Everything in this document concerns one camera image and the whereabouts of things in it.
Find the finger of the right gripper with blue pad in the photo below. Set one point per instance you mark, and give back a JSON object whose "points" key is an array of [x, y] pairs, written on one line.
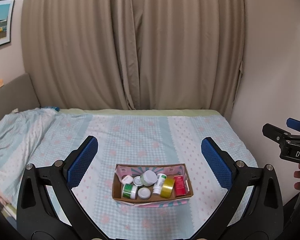
{"points": [[293, 124], [275, 134]]}

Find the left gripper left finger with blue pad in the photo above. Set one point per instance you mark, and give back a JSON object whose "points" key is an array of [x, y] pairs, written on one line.
{"points": [[47, 208]]}

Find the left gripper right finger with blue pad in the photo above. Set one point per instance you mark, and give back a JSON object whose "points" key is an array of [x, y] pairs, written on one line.
{"points": [[252, 207]]}

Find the red rectangular carton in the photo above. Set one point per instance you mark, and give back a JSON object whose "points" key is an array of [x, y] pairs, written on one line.
{"points": [[179, 186]]}

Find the green labelled white jar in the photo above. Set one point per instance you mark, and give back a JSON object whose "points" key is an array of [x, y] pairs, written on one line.
{"points": [[129, 191]]}

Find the white earbud case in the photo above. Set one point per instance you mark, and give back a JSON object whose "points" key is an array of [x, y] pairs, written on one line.
{"points": [[127, 180]]}

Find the yellow tape roll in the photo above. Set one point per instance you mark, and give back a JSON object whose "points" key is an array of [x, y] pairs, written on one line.
{"points": [[167, 188]]}

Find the white bottle green label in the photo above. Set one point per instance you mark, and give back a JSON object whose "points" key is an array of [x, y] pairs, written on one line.
{"points": [[157, 187]]}

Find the white round lid jar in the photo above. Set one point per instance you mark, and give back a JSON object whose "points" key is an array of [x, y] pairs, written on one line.
{"points": [[148, 178]]}

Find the person's right hand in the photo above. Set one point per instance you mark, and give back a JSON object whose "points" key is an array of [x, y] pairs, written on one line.
{"points": [[297, 176]]}

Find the cardboard box with pink lining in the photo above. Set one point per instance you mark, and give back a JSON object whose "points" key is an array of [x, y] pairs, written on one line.
{"points": [[151, 186]]}

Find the blue checked floral bedsheet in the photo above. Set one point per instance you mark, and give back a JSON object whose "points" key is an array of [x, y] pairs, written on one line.
{"points": [[42, 136]]}

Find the grey headboard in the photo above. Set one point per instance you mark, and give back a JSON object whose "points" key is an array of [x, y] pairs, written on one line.
{"points": [[18, 94]]}

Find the beige curtain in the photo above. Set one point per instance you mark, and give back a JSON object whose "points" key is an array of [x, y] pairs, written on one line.
{"points": [[134, 54]]}

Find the framed wall picture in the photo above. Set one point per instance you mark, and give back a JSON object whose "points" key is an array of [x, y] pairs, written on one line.
{"points": [[6, 11]]}

